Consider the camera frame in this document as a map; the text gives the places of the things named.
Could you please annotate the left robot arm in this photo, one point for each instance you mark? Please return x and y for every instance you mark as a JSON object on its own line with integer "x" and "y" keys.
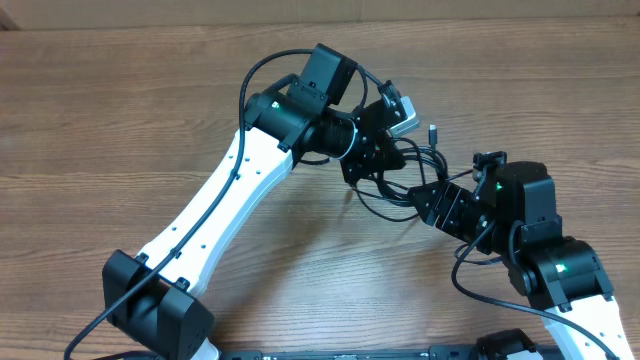
{"x": 153, "y": 297}

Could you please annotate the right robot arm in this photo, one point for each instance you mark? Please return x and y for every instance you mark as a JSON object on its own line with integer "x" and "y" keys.
{"x": 512, "y": 212}

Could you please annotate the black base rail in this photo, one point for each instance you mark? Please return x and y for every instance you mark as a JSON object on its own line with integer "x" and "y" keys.
{"x": 507, "y": 344}

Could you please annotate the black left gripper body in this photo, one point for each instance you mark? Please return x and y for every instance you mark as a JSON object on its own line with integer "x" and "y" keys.
{"x": 362, "y": 157}

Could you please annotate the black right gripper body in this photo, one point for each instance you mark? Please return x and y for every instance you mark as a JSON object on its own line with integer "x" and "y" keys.
{"x": 462, "y": 218}

